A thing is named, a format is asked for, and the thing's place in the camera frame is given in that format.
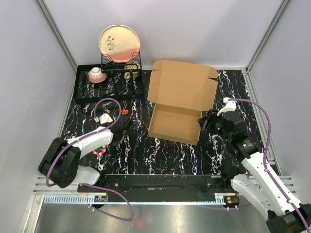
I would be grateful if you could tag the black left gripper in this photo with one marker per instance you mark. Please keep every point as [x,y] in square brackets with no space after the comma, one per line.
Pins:
[116,143]

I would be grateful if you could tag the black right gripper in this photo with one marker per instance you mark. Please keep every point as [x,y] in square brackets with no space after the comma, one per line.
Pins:
[204,121]

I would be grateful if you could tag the cardboard box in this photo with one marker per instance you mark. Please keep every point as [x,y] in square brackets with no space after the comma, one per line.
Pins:
[181,91]

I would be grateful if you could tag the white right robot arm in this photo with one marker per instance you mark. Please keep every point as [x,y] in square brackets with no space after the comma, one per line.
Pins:
[255,179]

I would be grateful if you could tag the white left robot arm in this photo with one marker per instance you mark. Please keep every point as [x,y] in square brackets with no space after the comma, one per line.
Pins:
[60,164]

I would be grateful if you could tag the small orange flower toy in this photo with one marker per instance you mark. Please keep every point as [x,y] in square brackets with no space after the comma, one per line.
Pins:
[125,111]

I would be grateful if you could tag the pink flower coaster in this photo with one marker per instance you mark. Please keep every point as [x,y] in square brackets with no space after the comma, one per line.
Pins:
[100,151]

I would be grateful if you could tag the beige cup in rack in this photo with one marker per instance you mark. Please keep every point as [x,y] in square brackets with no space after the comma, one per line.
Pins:
[132,68]

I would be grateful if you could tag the pink ceramic bowl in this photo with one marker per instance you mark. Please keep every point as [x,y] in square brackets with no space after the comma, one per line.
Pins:
[95,75]

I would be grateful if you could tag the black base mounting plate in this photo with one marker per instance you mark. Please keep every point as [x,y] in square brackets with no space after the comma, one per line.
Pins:
[162,189]

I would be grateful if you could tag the beige and pink plate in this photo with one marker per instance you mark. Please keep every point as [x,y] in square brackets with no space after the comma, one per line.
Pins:
[119,43]

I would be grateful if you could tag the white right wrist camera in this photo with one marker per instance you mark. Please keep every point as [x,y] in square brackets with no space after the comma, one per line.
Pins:
[230,105]

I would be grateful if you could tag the black wire tray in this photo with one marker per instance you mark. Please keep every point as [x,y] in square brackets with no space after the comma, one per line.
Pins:
[114,86]

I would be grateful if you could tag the black wire plate rack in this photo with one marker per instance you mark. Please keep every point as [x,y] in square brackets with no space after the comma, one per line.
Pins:
[110,66]

